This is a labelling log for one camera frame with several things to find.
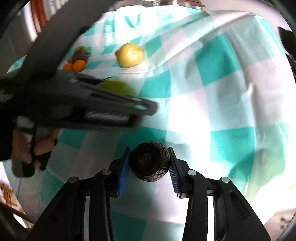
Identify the green round fruit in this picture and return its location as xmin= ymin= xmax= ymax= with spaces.
xmin=96 ymin=79 xmax=135 ymax=95

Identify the large yellow pear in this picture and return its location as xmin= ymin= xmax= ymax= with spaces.
xmin=115 ymin=43 xmax=144 ymax=68

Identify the dark wrinkled passion fruit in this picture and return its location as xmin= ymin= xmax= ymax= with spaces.
xmin=129 ymin=142 xmax=171 ymax=182

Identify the person's left hand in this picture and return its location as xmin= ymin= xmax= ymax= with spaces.
xmin=12 ymin=128 xmax=61 ymax=164

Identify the dark brown round fruit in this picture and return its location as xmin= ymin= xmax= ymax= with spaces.
xmin=72 ymin=49 xmax=89 ymax=63

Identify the yellow-green apple at back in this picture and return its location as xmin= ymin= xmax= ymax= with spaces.
xmin=75 ymin=46 xmax=88 ymax=52

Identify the teal white checkered tablecloth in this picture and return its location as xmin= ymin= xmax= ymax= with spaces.
xmin=6 ymin=4 xmax=293 ymax=241

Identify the white cabinet with wood frame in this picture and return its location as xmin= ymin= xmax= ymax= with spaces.
xmin=22 ymin=0 xmax=68 ymax=42

